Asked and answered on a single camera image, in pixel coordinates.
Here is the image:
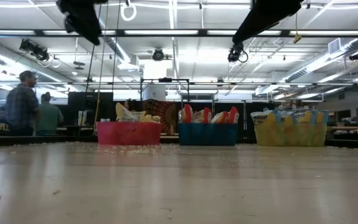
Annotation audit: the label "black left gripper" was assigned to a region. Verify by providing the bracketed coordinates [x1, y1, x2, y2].
[56, 0, 108, 46]

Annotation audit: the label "blue Maruchan ramen pack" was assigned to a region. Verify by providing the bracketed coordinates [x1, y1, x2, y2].
[292, 109, 313, 124]
[311, 109, 329, 124]
[249, 108, 276, 124]
[273, 107, 294, 124]

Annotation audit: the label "red plastic bin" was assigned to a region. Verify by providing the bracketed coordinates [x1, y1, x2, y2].
[96, 121, 163, 146]

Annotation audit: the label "yellow hanging tag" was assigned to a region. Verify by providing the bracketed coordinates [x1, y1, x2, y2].
[293, 11, 303, 44]

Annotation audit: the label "black stage spotlights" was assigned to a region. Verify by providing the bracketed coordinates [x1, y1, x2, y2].
[19, 39, 51, 62]

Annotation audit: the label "white ceiling vent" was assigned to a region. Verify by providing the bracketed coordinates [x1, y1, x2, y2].
[328, 37, 342, 55]

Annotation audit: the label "black monitor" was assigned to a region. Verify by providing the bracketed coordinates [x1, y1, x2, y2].
[67, 91, 114, 124]

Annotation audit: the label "yellow plastic bin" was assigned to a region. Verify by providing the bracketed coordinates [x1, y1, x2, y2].
[254, 122, 328, 147]

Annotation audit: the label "blue plastic bin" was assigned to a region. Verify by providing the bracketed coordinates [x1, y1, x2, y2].
[178, 123, 239, 146]

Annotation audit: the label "wooden background table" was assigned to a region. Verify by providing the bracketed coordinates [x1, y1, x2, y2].
[327, 125, 358, 131]

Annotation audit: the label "white hanging cable ring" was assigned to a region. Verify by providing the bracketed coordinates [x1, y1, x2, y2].
[120, 1, 137, 22]

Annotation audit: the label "black camera with cable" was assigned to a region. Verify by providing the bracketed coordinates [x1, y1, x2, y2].
[227, 42, 249, 63]

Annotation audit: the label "silver ceiling air duct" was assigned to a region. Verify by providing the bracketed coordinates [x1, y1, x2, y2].
[283, 39, 358, 83]
[103, 30, 142, 73]

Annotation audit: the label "horizontal black truss rail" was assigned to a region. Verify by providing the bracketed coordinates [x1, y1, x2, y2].
[0, 80, 358, 87]

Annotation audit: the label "round black ceiling camera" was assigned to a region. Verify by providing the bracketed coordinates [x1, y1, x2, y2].
[152, 48, 165, 62]

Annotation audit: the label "black aluminium table frame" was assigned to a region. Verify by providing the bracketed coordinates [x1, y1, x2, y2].
[0, 134, 358, 151]

